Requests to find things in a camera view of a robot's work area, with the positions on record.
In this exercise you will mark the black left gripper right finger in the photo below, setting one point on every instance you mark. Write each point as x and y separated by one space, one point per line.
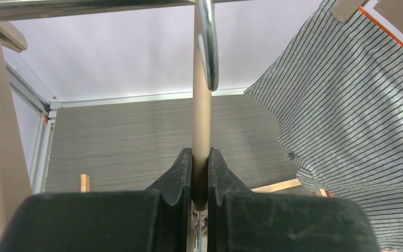
242 220

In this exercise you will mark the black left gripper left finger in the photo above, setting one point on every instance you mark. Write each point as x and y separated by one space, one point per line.
154 219

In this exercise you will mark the grey striped underwear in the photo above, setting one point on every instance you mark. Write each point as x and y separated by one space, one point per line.
337 94

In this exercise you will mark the wooden clothes rack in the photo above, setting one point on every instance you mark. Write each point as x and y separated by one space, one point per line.
119 78

